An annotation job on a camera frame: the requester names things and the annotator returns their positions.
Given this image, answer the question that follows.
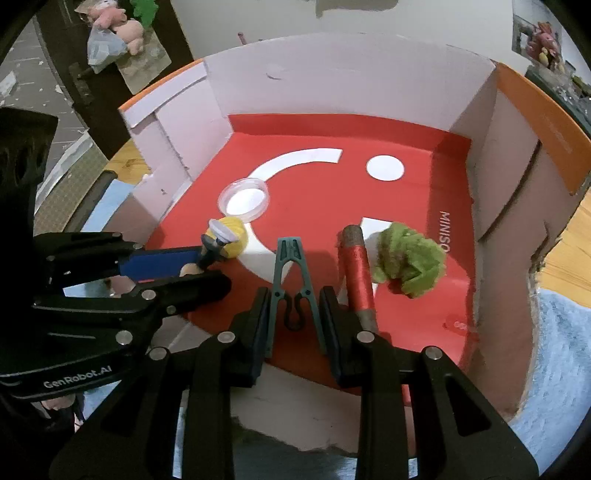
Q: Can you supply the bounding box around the light blue fluffy mat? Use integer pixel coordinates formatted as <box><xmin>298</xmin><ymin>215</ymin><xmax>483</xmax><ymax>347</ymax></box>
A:
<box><xmin>78</xmin><ymin>178</ymin><xmax>591</xmax><ymax>480</ymax></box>

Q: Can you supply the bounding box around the beige hanging bag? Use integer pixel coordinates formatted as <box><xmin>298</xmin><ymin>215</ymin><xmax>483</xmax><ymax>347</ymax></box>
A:
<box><xmin>115</xmin><ymin>32</ymin><xmax>172</xmax><ymax>95</ymax></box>

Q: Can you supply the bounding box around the row of assorted trinkets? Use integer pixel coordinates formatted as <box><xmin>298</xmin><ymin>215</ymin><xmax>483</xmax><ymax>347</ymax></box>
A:
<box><xmin>549</xmin><ymin>69</ymin><xmax>591</xmax><ymax>100</ymax></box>

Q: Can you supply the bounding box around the green fuzzy ball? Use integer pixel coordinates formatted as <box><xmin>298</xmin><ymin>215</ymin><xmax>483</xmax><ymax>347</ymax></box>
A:
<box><xmin>372</xmin><ymin>222</ymin><xmax>448</xmax><ymax>298</ymax></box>

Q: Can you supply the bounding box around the clear plastic lid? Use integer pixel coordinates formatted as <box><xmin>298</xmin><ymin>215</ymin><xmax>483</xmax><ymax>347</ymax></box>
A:
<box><xmin>217</xmin><ymin>178</ymin><xmax>270</xmax><ymax>222</ymax></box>

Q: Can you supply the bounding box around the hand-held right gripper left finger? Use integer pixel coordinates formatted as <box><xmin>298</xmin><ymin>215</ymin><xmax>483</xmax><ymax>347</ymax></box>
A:
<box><xmin>48</xmin><ymin>287</ymin><xmax>274</xmax><ymax>480</ymax></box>

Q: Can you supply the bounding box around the dark metal door handle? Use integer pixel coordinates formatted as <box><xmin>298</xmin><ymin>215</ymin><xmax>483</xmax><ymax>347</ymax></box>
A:
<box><xmin>69</xmin><ymin>62</ymin><xmax>98</xmax><ymax>100</ymax></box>

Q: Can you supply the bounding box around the green plush toy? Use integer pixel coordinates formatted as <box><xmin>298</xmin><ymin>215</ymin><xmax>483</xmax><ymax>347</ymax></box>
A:
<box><xmin>129</xmin><ymin>0</ymin><xmax>160</xmax><ymax>28</ymax></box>

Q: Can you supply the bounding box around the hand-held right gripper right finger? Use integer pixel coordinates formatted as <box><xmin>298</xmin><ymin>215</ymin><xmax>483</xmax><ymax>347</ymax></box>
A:
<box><xmin>320</xmin><ymin>286</ymin><xmax>540</xmax><ymax>480</ymax></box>

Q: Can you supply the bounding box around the red cylinder stick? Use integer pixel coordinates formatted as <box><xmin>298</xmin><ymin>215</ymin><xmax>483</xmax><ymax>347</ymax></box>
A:
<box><xmin>337</xmin><ymin>224</ymin><xmax>379</xmax><ymax>335</ymax></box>

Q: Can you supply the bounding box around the orange cardboard box red floor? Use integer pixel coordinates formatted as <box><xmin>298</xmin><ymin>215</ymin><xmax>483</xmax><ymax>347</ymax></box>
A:
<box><xmin>117</xmin><ymin>39</ymin><xmax>591</xmax><ymax>455</ymax></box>

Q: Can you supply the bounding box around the yellow bottle cap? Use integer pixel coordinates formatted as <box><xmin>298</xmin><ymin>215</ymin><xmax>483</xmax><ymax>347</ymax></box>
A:
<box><xmin>208</xmin><ymin>216</ymin><xmax>250</xmax><ymax>259</ymax></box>

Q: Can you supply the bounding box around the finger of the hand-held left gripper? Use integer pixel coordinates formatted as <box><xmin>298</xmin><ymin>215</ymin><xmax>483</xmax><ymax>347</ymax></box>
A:
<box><xmin>34</xmin><ymin>232</ymin><xmax>205</xmax><ymax>288</ymax></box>
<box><xmin>33</xmin><ymin>270</ymin><xmax>232</xmax><ymax>352</ymax></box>

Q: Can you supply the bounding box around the teal clothespin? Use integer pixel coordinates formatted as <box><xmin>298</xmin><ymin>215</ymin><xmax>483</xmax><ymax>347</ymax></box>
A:
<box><xmin>270</xmin><ymin>236</ymin><xmax>325</xmax><ymax>331</ymax></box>

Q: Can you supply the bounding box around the clear plastic bag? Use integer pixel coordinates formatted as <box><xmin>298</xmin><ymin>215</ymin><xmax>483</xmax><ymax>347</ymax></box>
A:
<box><xmin>87</xmin><ymin>23</ymin><xmax>130</xmax><ymax>75</ymax></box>

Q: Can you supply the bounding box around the person's left hand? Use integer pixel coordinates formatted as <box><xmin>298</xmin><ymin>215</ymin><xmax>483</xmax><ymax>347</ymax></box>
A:
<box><xmin>39</xmin><ymin>394</ymin><xmax>86</xmax><ymax>435</ymax></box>

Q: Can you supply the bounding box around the pink plush toy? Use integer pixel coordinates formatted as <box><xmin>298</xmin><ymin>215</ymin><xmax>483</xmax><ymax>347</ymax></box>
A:
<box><xmin>90</xmin><ymin>0</ymin><xmax>144</xmax><ymax>55</ymax></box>

